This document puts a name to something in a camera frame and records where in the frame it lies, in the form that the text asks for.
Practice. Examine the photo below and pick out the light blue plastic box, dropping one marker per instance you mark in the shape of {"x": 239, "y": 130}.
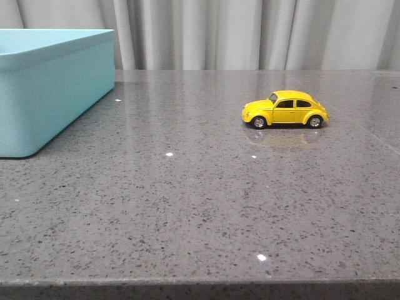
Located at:
{"x": 49, "y": 77}

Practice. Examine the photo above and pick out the yellow toy beetle car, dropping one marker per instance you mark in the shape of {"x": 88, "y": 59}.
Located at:
{"x": 285, "y": 107}

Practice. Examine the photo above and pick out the grey curtain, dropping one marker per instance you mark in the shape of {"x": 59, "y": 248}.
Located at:
{"x": 229, "y": 35}

